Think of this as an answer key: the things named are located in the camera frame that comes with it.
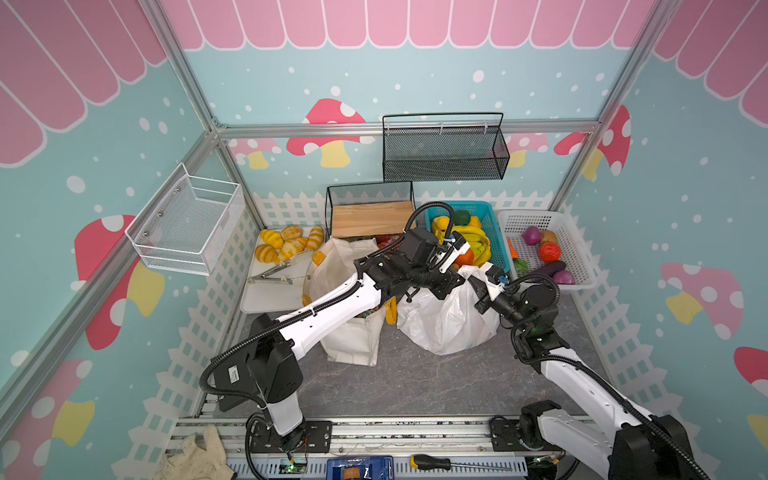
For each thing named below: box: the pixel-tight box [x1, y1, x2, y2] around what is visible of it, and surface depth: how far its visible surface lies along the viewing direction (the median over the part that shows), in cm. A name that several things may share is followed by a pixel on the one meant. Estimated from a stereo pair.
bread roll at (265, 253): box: [255, 244, 278, 263], surface depth 111 cm
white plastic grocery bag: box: [397, 265, 501, 355], surface depth 83 cm
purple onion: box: [522, 226, 542, 246], surface depth 114 cm
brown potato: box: [541, 230, 557, 243], surface depth 114 cm
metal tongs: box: [248, 262, 293, 285], surface depth 105 cm
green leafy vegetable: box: [514, 258, 530, 274], surface depth 108 cm
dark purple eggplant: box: [533, 261, 566, 277], surface depth 107 cm
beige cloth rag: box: [153, 424, 236, 480], surface depth 71 cm
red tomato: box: [540, 241, 561, 263], surface depth 107 cm
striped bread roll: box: [260, 229, 284, 249], surface depth 115 cm
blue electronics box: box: [326, 455, 394, 480], surface depth 67 cm
